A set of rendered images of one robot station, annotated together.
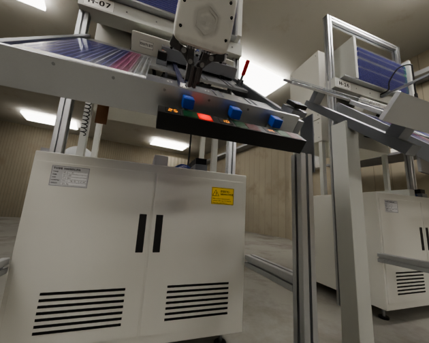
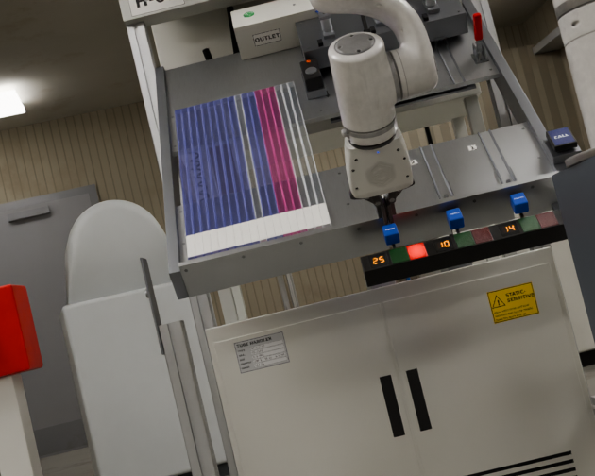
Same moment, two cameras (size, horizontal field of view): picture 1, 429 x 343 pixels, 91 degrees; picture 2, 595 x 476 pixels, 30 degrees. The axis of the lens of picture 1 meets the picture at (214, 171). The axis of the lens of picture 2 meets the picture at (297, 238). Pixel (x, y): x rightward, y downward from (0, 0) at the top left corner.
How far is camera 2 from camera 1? 1.46 m
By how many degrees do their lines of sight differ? 21
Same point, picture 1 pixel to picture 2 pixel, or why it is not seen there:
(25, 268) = not seen: outside the picture
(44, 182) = (234, 371)
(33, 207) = (237, 410)
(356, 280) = not seen: outside the picture
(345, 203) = not seen: outside the picture
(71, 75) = (261, 258)
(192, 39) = (372, 193)
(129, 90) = (320, 246)
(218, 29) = (395, 173)
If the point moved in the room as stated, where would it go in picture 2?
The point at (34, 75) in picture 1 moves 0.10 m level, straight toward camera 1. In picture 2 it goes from (229, 274) to (248, 265)
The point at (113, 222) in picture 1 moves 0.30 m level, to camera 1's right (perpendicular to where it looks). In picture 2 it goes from (346, 401) to (495, 370)
